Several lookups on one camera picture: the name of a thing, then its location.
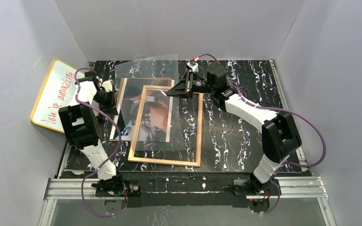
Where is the clear plastic sheet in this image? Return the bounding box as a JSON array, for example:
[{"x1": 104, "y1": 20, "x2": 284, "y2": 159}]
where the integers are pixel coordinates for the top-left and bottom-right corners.
[{"x1": 109, "y1": 59, "x2": 186, "y2": 152}]

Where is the printed photo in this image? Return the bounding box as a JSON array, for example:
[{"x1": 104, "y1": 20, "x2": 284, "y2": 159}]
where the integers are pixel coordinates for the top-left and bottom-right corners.
[{"x1": 114, "y1": 78, "x2": 174, "y2": 142}]

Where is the wooden picture frame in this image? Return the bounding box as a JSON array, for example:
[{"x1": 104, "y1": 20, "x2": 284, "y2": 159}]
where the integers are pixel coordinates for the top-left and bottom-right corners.
[{"x1": 128, "y1": 85, "x2": 203, "y2": 167}]

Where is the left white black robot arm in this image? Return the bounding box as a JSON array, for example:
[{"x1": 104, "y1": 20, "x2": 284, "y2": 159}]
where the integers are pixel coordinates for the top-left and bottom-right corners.
[{"x1": 58, "y1": 69, "x2": 126, "y2": 196}]

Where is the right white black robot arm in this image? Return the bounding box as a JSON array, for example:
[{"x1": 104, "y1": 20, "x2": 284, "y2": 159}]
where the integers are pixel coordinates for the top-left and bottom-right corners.
[{"x1": 166, "y1": 63, "x2": 302, "y2": 194}]

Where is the black marble pattern mat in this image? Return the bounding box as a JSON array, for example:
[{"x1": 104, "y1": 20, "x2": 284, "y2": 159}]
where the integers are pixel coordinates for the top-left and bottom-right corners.
[{"x1": 92, "y1": 60, "x2": 283, "y2": 173}]

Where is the yellow rimmed whiteboard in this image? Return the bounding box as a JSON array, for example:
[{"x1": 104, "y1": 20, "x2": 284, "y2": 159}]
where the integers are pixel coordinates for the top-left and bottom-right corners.
[{"x1": 30, "y1": 59, "x2": 76, "y2": 133}]

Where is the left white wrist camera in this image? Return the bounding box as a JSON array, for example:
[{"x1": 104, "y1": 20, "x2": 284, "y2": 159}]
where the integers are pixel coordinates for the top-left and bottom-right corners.
[{"x1": 101, "y1": 80, "x2": 115, "y2": 93}]

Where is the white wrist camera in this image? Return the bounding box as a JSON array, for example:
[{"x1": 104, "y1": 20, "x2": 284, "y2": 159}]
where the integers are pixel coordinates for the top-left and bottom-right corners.
[
  {"x1": 101, "y1": 80, "x2": 115, "y2": 93},
  {"x1": 186, "y1": 56, "x2": 199, "y2": 73}
]

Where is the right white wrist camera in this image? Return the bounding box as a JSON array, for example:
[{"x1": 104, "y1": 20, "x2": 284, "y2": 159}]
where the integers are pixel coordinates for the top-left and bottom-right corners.
[{"x1": 186, "y1": 56, "x2": 199, "y2": 73}]

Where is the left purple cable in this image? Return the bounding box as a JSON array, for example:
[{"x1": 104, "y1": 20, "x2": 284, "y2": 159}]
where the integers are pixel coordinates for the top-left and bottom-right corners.
[{"x1": 74, "y1": 68, "x2": 124, "y2": 218}]

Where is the purple cable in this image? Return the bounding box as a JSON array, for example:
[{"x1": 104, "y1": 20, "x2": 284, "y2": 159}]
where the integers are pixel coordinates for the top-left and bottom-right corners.
[
  {"x1": 193, "y1": 53, "x2": 327, "y2": 216},
  {"x1": 74, "y1": 68, "x2": 124, "y2": 218}
]

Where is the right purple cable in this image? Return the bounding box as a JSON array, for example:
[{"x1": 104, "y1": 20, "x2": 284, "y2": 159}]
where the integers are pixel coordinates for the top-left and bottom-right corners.
[{"x1": 193, "y1": 53, "x2": 327, "y2": 216}]

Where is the aluminium rail base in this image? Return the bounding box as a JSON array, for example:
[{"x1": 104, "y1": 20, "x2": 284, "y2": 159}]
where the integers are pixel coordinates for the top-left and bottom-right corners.
[{"x1": 39, "y1": 175, "x2": 336, "y2": 226}]

